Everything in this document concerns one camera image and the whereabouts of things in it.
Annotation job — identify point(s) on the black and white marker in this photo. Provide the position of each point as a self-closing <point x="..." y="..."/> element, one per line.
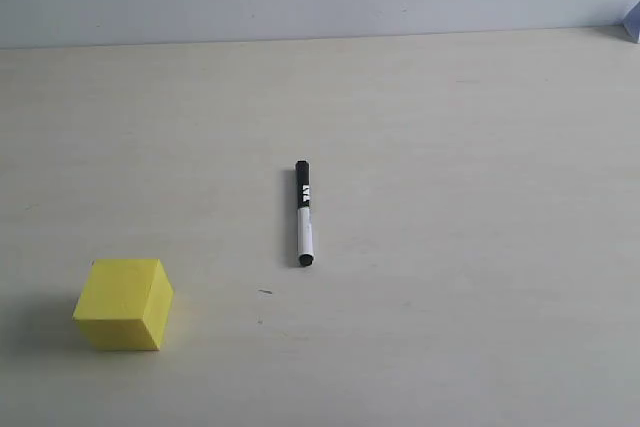
<point x="305" y="247"/>

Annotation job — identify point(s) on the yellow foam cube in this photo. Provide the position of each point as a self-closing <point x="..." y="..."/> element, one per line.
<point x="124" y="305"/>

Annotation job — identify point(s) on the folded white paper card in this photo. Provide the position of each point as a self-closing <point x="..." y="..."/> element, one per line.
<point x="631" y="23"/>

